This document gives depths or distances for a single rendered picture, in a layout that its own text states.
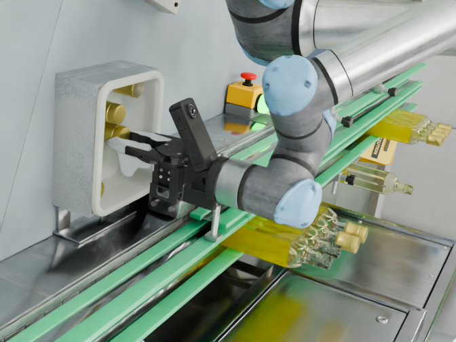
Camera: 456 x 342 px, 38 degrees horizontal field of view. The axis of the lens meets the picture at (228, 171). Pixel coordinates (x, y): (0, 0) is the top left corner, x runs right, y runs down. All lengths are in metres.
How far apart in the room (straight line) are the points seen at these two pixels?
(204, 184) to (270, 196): 0.13
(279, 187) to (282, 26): 0.31
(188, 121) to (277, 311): 0.49
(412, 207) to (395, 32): 6.60
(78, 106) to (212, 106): 0.55
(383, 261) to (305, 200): 0.77
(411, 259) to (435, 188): 5.65
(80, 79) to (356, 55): 0.41
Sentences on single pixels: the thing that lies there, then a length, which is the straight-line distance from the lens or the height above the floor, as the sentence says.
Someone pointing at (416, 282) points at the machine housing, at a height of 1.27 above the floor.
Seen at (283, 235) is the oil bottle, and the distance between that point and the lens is 1.30.
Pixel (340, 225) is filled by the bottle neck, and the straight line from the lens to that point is 1.44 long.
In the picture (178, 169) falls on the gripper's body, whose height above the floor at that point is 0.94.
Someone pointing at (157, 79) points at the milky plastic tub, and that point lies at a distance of 1.13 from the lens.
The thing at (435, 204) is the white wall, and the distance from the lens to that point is 7.46.
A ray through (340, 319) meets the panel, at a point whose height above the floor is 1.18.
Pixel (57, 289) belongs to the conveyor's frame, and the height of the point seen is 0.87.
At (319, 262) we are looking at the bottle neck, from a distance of 1.29.
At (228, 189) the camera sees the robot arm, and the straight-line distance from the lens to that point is 1.01.
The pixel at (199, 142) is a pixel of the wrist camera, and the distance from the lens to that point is 1.03.
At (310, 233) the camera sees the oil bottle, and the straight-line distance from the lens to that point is 1.34.
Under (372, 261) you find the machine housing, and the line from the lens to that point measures 1.70.
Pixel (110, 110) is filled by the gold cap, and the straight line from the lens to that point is 1.10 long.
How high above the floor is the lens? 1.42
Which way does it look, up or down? 23 degrees down
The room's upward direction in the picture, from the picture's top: 107 degrees clockwise
